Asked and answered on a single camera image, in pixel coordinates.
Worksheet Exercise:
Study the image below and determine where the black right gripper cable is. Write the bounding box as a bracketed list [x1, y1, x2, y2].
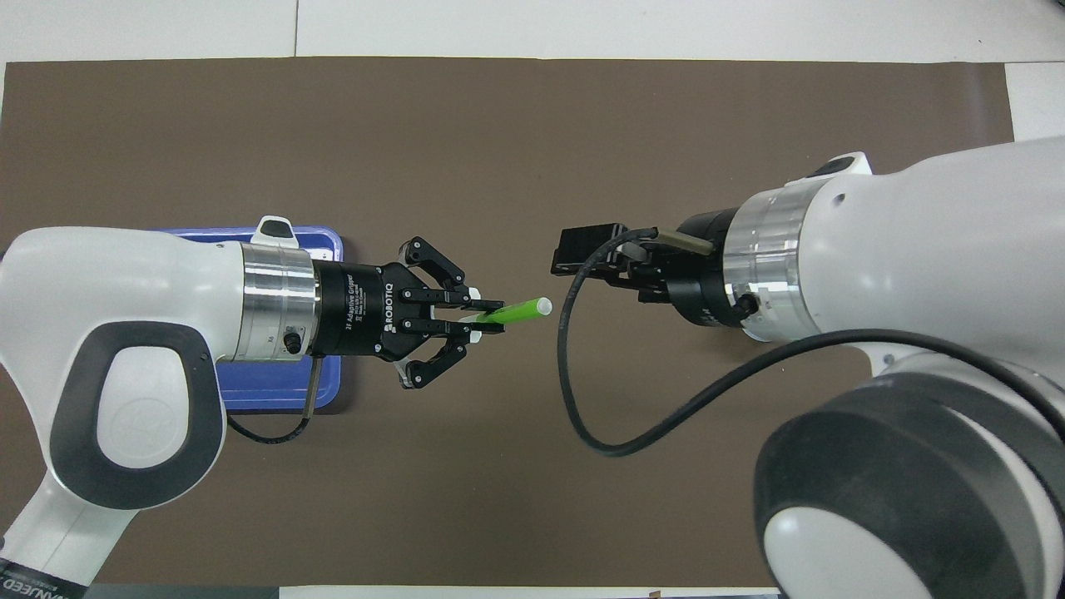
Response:
[557, 228, 1065, 458]

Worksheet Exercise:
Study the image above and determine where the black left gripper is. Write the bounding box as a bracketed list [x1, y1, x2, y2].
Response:
[315, 236, 507, 391]

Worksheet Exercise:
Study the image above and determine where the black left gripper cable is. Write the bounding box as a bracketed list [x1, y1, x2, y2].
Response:
[225, 353, 326, 445]

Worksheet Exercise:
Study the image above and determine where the brown table mat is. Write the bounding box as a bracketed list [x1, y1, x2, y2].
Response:
[0, 56, 1018, 588]

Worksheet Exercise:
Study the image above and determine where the blue plastic tray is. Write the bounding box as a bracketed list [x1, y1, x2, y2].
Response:
[158, 225, 344, 415]

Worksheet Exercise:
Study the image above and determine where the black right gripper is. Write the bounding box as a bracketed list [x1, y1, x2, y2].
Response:
[550, 207, 739, 328]

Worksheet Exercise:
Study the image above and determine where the green marker pen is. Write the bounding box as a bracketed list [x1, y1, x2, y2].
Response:
[473, 296, 554, 328]

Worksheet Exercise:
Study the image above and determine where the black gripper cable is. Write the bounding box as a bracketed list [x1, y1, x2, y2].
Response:
[225, 353, 326, 445]
[557, 228, 1065, 458]

